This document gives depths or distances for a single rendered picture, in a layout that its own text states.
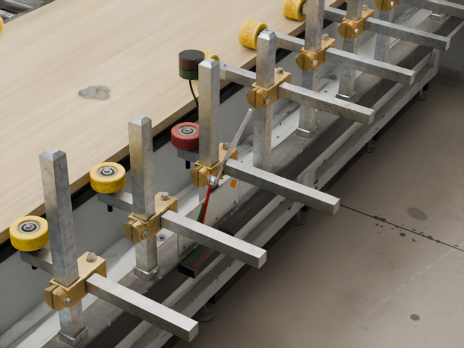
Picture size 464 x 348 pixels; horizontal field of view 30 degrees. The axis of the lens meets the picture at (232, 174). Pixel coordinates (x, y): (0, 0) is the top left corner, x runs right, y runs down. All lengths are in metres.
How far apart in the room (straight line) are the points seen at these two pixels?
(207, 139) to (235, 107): 0.53
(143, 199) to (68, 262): 0.24
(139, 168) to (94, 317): 0.34
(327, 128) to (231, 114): 0.29
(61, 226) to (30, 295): 0.42
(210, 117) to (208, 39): 0.64
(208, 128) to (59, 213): 0.50
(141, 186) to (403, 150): 2.15
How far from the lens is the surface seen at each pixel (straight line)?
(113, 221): 2.19
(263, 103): 2.17
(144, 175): 1.82
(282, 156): 2.41
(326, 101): 2.16
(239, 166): 2.07
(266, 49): 2.13
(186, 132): 2.11
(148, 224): 1.88
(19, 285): 2.00
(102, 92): 2.28
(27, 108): 2.27
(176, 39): 2.59
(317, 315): 2.94
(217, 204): 2.13
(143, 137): 1.77
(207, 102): 1.96
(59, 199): 1.62
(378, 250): 3.24
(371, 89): 2.80
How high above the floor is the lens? 2.00
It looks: 34 degrees down
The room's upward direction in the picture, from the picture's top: 1 degrees clockwise
